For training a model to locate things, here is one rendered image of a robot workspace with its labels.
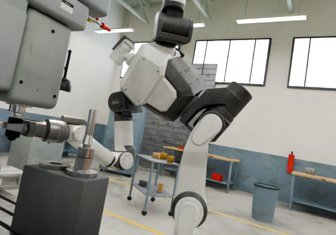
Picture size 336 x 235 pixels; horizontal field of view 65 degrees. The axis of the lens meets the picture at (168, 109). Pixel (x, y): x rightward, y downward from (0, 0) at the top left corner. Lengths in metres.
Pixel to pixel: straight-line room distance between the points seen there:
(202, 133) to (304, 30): 7.92
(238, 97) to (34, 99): 0.76
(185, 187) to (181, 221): 0.13
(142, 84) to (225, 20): 8.50
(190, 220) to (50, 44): 0.82
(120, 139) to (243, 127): 7.19
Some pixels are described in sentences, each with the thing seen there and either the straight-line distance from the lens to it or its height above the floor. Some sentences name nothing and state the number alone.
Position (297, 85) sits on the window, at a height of 3.23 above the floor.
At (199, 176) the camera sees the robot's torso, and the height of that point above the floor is 1.15.
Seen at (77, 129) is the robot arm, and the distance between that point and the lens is 1.10.
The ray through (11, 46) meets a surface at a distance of 0.93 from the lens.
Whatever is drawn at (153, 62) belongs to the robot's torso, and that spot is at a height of 1.56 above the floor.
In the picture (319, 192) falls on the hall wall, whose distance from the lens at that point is 8.09.
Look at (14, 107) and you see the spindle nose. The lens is 1.06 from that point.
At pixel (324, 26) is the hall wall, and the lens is 8.84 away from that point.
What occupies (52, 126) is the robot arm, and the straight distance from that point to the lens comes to 1.09.
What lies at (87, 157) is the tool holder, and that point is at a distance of 0.79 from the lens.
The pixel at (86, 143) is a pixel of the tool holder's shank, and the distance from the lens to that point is 0.80.
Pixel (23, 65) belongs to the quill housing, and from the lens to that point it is 0.97.
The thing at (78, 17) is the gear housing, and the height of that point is 1.67.
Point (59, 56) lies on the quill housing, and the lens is 1.04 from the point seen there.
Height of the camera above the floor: 1.30
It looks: 5 degrees up
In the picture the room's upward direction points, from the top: 10 degrees clockwise
